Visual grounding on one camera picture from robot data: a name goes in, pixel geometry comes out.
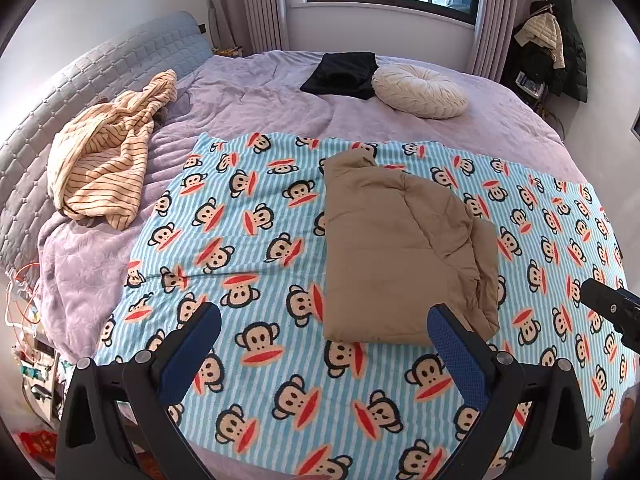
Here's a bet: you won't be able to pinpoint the cream quilted jacket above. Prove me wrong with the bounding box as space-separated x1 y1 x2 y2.
514 11 566 70

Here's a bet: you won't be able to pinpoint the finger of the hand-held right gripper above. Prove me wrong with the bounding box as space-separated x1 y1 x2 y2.
580 277 640 356

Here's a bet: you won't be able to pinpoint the cluttered nightstand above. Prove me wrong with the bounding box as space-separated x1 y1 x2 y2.
10 332 71 426

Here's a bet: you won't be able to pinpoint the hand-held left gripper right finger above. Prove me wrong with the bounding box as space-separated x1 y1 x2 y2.
426 302 593 480

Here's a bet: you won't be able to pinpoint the dark coats on rack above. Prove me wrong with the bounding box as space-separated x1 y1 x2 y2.
522 0 588 103

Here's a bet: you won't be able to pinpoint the grey padded headboard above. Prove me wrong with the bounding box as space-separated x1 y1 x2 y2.
0 10 211 271

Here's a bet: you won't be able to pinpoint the monkey print striped blanket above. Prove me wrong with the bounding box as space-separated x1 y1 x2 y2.
95 131 628 480

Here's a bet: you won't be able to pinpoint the black white printed box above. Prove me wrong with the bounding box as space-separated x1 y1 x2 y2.
515 70 548 98

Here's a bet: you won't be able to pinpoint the round cream cushion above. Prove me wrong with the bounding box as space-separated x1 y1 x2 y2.
371 64 469 120

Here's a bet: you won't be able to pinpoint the tan puffer jacket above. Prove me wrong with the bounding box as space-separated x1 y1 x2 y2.
322 150 501 347

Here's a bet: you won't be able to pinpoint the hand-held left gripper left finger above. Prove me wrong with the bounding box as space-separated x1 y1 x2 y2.
55 302 223 480

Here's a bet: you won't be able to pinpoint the orange cable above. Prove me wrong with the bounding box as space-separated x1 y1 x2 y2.
6 261 45 333

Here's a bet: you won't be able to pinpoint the person's body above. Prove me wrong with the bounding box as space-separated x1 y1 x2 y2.
602 385 640 480

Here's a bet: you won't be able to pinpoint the bed with lilac cover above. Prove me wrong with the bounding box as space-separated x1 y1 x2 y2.
40 50 583 480

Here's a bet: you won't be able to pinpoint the black folded cloth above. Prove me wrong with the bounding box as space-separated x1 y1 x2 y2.
300 51 378 101

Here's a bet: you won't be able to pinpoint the red packet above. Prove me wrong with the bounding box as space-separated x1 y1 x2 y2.
12 429 60 473

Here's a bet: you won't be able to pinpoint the grey pleated curtain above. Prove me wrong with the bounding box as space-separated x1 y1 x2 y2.
467 0 531 83
205 0 291 58

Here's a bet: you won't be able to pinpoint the orange striped cream garment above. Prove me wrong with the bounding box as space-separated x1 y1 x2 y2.
47 70 178 231

